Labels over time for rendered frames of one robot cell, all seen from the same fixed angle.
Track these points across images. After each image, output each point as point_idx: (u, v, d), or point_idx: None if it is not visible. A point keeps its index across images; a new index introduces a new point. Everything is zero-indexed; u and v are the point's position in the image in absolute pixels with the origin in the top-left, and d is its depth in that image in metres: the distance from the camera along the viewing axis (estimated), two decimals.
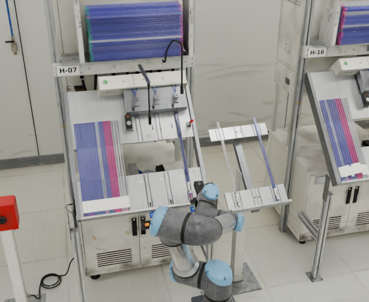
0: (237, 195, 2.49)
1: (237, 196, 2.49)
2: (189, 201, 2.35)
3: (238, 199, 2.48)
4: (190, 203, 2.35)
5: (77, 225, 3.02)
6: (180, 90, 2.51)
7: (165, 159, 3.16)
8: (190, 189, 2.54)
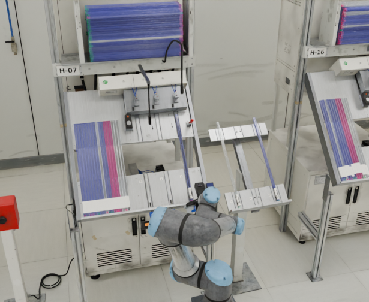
0: (237, 195, 2.49)
1: (237, 196, 2.49)
2: (188, 202, 2.33)
3: (238, 199, 2.48)
4: (189, 204, 2.33)
5: (77, 225, 3.02)
6: (180, 90, 2.51)
7: (165, 159, 3.16)
8: (191, 195, 2.53)
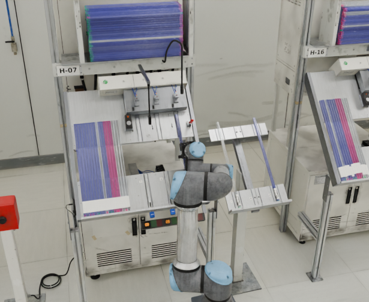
0: (237, 195, 2.49)
1: (237, 196, 2.49)
2: None
3: (238, 199, 2.48)
4: None
5: (77, 225, 3.02)
6: (180, 90, 2.51)
7: (165, 159, 3.16)
8: None
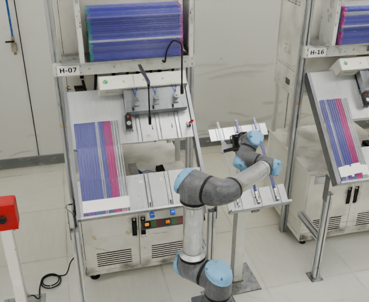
0: None
1: None
2: None
3: (238, 199, 2.48)
4: None
5: (77, 225, 3.02)
6: (180, 90, 2.51)
7: (165, 159, 3.16)
8: (258, 199, 2.51)
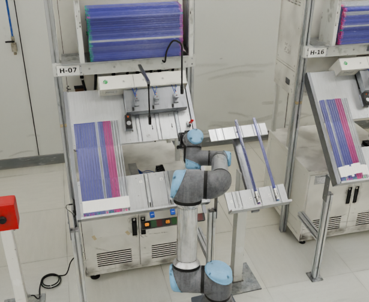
0: None
1: None
2: None
3: None
4: None
5: (77, 225, 3.02)
6: (180, 90, 2.51)
7: (165, 159, 3.16)
8: (258, 199, 2.51)
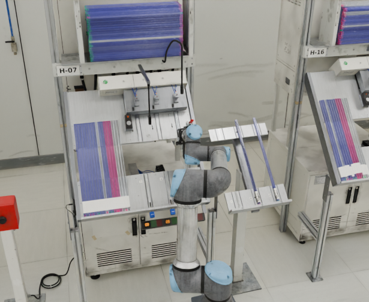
0: None
1: None
2: None
3: None
4: None
5: (77, 225, 3.02)
6: (180, 90, 2.51)
7: (165, 159, 3.16)
8: (258, 199, 2.51)
